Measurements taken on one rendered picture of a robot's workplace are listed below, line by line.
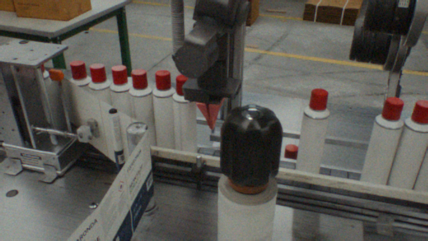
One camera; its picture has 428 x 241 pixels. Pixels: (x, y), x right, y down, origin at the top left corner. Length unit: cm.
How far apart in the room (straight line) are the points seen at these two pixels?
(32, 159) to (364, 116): 93
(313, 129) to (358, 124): 43
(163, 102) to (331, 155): 47
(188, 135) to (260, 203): 37
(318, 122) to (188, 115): 27
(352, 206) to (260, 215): 36
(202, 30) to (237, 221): 30
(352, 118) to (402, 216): 44
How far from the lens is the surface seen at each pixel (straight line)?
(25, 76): 86
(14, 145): 95
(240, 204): 53
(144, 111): 87
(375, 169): 85
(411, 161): 85
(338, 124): 120
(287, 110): 123
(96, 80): 91
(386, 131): 81
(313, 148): 82
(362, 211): 88
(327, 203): 87
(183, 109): 83
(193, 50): 62
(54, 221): 82
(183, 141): 87
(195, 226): 76
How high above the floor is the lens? 143
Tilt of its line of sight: 31 degrees down
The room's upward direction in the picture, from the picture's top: straight up
